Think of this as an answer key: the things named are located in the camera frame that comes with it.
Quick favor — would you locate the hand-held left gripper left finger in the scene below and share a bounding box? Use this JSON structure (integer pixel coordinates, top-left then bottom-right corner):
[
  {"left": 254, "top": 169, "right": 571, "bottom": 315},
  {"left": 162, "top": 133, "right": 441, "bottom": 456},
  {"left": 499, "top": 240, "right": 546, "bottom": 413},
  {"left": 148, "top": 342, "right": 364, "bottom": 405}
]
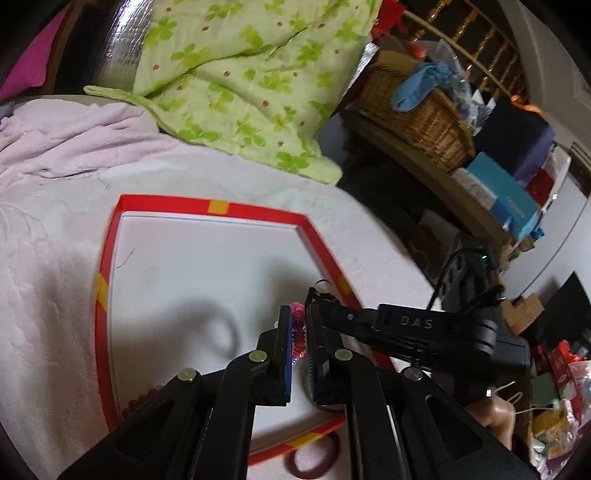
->
[{"left": 58, "top": 305, "right": 296, "bottom": 480}]

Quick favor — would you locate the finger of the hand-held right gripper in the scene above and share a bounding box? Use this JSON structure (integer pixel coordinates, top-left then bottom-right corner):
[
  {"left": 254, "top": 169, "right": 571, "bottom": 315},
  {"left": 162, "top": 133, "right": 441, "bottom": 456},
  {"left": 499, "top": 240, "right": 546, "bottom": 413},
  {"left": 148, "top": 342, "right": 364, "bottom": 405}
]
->
[{"left": 308, "top": 295, "right": 416, "bottom": 369}]

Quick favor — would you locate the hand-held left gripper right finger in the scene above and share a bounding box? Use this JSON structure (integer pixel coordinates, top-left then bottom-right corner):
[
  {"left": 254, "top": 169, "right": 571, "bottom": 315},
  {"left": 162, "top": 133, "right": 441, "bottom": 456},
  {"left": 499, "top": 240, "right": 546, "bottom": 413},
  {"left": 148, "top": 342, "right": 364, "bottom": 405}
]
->
[{"left": 307, "top": 305, "right": 541, "bottom": 480}]

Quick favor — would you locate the pink mixed bead bracelet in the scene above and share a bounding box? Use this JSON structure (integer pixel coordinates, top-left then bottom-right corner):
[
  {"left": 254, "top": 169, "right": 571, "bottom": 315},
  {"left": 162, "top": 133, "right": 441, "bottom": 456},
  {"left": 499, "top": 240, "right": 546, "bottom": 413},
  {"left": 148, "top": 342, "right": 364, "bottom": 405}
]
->
[{"left": 290, "top": 302, "right": 309, "bottom": 363}]

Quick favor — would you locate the black cord bracelet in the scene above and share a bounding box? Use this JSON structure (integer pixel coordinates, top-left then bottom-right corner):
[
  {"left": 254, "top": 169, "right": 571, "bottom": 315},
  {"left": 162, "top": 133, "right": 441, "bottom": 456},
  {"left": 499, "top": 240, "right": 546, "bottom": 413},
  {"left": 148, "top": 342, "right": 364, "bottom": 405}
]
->
[{"left": 308, "top": 278, "right": 334, "bottom": 303}]

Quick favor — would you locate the dark red hair tie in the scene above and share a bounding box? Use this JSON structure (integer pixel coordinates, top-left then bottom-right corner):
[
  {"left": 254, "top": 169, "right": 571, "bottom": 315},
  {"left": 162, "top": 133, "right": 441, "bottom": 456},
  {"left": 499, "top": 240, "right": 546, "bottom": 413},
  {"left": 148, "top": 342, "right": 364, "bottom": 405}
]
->
[{"left": 284, "top": 431, "right": 342, "bottom": 480}]

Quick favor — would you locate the red shallow tray box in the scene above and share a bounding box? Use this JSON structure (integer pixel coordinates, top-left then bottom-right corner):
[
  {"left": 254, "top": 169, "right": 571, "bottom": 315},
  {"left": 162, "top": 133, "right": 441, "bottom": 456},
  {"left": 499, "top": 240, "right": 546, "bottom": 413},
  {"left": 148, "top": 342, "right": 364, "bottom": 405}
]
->
[{"left": 95, "top": 194, "right": 398, "bottom": 467}]

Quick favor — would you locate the person's right hand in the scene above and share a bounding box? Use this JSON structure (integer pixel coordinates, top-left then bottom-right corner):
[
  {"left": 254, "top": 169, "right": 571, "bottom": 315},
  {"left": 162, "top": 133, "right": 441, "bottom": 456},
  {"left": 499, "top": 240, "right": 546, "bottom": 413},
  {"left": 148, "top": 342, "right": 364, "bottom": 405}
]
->
[{"left": 478, "top": 396, "right": 515, "bottom": 450}]

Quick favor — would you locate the small cardboard box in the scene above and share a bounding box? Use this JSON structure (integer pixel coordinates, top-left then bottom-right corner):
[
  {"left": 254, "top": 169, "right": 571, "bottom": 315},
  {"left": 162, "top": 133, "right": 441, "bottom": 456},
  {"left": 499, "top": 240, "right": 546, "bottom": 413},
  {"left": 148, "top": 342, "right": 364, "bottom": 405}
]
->
[{"left": 502, "top": 294, "right": 546, "bottom": 335}]

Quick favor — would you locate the red packaging pile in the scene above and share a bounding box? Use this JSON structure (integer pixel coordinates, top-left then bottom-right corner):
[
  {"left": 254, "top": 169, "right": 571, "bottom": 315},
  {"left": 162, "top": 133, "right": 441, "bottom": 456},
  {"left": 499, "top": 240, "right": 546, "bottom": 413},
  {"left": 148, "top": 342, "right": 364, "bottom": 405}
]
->
[{"left": 529, "top": 340, "right": 591, "bottom": 469}]

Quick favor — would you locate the light blue box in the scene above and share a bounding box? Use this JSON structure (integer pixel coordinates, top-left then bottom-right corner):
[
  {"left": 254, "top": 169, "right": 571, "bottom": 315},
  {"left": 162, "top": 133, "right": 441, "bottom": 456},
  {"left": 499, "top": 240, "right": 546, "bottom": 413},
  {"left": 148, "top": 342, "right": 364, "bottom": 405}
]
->
[{"left": 466, "top": 152, "right": 542, "bottom": 241}]

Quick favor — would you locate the wooden shelf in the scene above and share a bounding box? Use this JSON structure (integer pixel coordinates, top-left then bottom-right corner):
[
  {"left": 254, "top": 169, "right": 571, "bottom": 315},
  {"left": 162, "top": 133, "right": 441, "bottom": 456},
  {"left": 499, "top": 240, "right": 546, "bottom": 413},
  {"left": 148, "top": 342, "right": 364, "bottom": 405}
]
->
[{"left": 342, "top": 108, "right": 515, "bottom": 247}]

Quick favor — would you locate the dark navy box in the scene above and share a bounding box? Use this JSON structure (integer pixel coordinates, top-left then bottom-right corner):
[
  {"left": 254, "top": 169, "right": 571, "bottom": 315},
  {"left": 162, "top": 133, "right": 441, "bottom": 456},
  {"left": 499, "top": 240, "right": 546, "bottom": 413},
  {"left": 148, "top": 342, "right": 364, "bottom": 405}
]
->
[{"left": 480, "top": 97, "right": 556, "bottom": 186}]

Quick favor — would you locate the wicker basket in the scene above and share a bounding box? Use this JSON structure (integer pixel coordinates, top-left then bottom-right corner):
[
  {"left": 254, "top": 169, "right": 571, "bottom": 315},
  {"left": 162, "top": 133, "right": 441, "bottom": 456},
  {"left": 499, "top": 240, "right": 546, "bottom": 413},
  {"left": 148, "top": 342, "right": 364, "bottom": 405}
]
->
[{"left": 355, "top": 65, "right": 476, "bottom": 174}]

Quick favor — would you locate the blue cloth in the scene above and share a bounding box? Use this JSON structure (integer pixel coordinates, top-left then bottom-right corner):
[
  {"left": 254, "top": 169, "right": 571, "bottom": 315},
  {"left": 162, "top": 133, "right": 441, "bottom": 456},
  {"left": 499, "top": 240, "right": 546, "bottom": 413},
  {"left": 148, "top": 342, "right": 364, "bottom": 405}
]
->
[{"left": 392, "top": 62, "right": 462, "bottom": 112}]

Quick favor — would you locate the pink embossed blanket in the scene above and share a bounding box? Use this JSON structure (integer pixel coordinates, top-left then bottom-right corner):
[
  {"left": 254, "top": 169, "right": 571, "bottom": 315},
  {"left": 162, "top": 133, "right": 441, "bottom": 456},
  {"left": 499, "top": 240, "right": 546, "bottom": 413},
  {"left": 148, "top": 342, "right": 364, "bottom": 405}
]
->
[{"left": 0, "top": 138, "right": 439, "bottom": 480}]

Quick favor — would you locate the green floral quilt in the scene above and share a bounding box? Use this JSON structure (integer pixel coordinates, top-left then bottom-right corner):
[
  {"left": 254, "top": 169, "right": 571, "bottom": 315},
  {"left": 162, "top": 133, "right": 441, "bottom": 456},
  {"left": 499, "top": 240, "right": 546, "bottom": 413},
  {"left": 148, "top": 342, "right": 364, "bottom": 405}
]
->
[{"left": 83, "top": 0, "right": 384, "bottom": 186}]

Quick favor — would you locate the clear plastic bag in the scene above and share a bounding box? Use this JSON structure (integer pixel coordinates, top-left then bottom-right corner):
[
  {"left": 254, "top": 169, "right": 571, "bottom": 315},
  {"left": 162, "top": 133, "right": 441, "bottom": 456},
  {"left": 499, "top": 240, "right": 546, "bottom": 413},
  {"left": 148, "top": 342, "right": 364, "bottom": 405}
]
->
[{"left": 431, "top": 39, "right": 492, "bottom": 132}]

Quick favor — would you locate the golden baluster railing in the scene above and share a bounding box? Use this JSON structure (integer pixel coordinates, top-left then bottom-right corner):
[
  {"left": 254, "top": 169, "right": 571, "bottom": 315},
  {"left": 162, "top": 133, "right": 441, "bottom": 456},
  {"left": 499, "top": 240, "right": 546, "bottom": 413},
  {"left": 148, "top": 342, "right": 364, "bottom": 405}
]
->
[{"left": 399, "top": 0, "right": 529, "bottom": 104}]

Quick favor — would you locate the lilac crumpled sheet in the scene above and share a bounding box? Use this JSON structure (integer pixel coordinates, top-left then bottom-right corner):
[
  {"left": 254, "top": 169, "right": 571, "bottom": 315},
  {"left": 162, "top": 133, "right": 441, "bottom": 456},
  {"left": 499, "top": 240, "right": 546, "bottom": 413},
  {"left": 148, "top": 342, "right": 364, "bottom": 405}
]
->
[{"left": 0, "top": 99, "right": 185, "bottom": 185}]

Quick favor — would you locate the silver foil board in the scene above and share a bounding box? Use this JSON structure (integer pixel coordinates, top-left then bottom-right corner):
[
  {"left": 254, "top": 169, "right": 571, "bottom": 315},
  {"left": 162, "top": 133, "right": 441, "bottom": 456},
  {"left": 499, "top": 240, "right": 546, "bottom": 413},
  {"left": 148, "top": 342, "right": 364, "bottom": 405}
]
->
[{"left": 99, "top": 0, "right": 155, "bottom": 95}]

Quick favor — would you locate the magenta pillow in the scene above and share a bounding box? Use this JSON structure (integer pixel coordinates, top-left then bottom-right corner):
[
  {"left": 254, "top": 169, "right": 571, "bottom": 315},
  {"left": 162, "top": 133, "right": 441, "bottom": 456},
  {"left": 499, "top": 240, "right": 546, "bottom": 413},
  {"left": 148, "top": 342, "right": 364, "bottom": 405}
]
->
[{"left": 0, "top": 18, "right": 63, "bottom": 101}]

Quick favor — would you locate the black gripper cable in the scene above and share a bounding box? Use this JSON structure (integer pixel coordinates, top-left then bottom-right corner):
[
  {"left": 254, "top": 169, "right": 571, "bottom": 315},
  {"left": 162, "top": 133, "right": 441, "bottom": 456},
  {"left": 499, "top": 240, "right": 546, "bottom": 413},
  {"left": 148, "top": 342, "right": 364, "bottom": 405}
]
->
[{"left": 427, "top": 247, "right": 469, "bottom": 309}]

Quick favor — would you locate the red bead bracelet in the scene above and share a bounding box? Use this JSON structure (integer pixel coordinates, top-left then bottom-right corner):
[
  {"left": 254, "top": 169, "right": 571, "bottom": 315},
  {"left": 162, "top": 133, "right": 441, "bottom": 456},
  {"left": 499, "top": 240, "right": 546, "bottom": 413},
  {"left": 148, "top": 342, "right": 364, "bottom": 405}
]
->
[{"left": 119, "top": 385, "right": 162, "bottom": 418}]

